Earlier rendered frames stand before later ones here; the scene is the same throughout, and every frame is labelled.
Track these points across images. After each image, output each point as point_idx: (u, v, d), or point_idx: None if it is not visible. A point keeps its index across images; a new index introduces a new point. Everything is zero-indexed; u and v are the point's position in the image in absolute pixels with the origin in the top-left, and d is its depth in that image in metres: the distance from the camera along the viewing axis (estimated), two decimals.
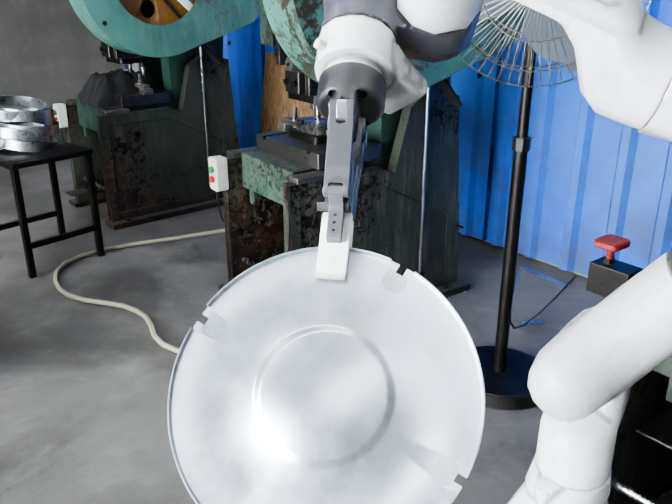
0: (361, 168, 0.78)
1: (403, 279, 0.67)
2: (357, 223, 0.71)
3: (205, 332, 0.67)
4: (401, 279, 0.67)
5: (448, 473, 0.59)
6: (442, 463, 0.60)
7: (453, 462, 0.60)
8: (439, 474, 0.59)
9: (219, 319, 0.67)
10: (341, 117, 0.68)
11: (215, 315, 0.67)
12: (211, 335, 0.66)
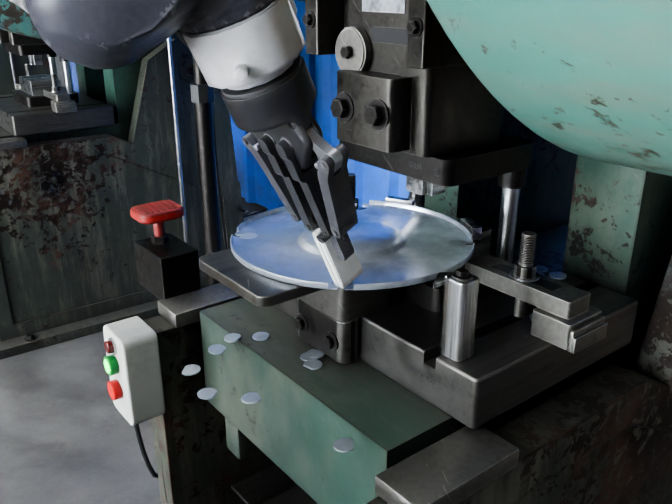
0: None
1: (335, 284, 0.71)
2: None
3: (460, 240, 0.83)
4: None
5: (246, 235, 0.84)
6: (252, 237, 0.84)
7: (245, 238, 0.83)
8: (252, 234, 0.85)
9: (458, 245, 0.81)
10: (337, 169, 0.58)
11: (463, 246, 0.81)
12: (455, 240, 0.83)
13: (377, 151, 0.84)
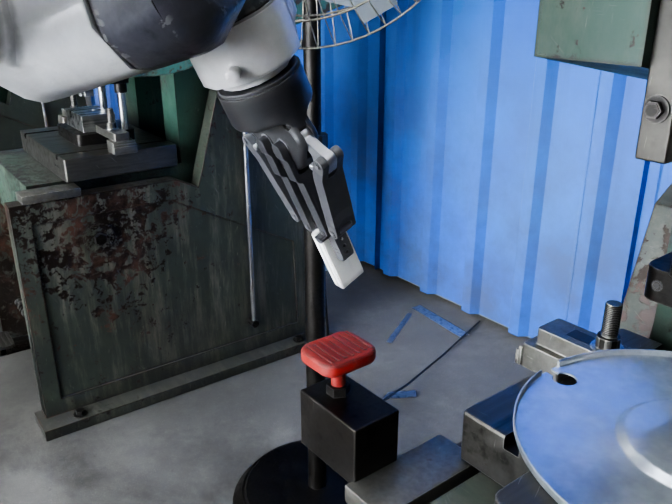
0: None
1: None
2: None
3: None
4: None
5: None
6: None
7: None
8: None
9: None
10: (332, 170, 0.58)
11: None
12: None
13: None
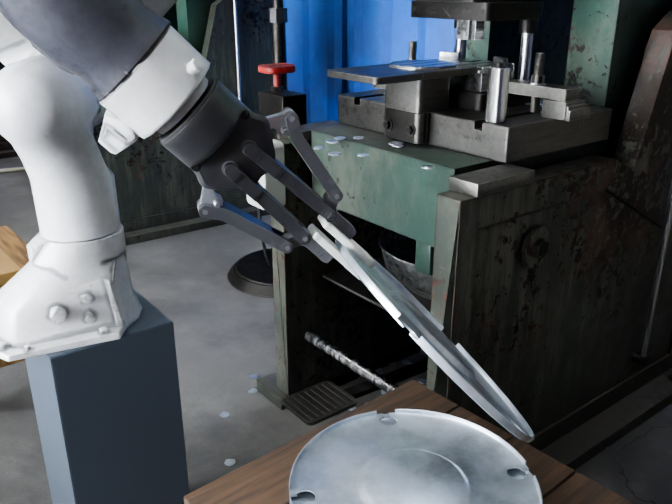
0: None
1: None
2: (304, 227, 0.69)
3: None
4: None
5: None
6: None
7: None
8: None
9: None
10: (298, 126, 0.63)
11: None
12: None
13: (439, 7, 1.27)
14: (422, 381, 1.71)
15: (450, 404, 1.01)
